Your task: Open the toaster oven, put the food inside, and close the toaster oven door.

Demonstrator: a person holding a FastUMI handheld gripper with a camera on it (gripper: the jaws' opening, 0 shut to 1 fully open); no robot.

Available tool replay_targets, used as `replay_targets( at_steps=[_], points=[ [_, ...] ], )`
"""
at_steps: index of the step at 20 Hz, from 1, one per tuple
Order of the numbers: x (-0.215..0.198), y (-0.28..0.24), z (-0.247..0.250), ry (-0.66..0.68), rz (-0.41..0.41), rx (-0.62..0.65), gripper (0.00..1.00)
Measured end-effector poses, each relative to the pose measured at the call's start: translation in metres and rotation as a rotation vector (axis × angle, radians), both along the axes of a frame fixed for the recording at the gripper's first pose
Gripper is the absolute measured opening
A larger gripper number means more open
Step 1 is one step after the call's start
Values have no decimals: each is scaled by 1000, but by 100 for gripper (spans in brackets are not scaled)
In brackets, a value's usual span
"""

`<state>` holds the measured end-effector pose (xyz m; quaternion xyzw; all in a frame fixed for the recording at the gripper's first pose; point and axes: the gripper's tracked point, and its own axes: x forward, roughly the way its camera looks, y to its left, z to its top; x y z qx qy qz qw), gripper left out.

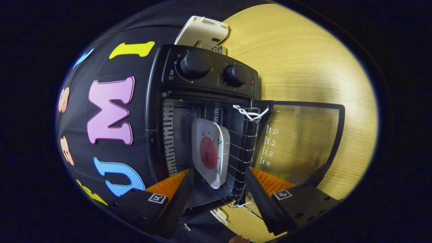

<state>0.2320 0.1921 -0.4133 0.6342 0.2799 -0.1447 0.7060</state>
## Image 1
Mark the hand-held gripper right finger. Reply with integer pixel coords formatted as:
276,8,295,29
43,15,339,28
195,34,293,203
245,167,340,236

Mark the white square plate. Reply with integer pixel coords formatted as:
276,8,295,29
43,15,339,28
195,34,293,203
191,118,231,189

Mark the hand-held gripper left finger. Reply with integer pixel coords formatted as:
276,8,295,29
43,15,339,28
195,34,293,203
113,169,194,238

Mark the black toaster oven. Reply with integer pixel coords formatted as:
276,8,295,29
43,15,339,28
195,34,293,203
145,45,345,216

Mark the white string tie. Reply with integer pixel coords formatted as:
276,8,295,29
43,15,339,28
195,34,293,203
233,104,270,121
229,201,260,218

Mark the red ham slice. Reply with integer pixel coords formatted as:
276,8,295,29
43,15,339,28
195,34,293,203
200,137,217,170

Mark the small wire holder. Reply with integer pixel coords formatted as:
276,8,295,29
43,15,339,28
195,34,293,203
194,40,225,54

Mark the white pop-up toaster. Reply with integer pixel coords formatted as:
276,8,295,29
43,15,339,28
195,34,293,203
174,16,229,48

